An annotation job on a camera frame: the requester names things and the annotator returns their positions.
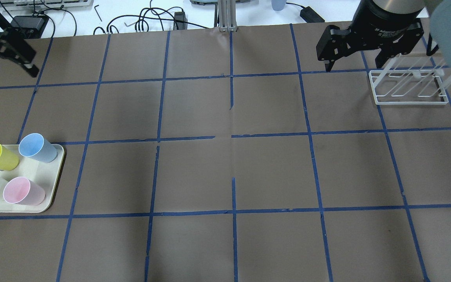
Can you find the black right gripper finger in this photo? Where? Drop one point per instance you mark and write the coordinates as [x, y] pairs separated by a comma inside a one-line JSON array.
[[336, 43], [404, 45]]

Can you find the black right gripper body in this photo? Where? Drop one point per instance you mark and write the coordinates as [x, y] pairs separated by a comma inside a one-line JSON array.
[[386, 24]]

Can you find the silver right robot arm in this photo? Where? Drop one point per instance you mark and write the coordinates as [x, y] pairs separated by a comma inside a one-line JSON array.
[[439, 27]]

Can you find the blue cup on desk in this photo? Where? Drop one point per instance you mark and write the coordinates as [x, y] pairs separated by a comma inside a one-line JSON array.
[[278, 5]]

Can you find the blue cup near pink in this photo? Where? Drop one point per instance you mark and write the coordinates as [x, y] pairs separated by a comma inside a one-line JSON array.
[[36, 147]]

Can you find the black power adapter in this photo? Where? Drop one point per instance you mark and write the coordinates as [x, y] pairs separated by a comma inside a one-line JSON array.
[[310, 16]]

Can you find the black allen key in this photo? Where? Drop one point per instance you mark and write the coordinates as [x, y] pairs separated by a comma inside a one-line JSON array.
[[97, 12]]

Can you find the cream plastic tray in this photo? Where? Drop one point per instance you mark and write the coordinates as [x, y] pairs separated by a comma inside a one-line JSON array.
[[46, 175]]

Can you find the white wire cup rack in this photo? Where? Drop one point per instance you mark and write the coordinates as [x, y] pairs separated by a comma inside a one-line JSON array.
[[412, 79]]

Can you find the aluminium frame post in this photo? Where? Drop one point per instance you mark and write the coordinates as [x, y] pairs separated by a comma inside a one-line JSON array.
[[227, 15]]

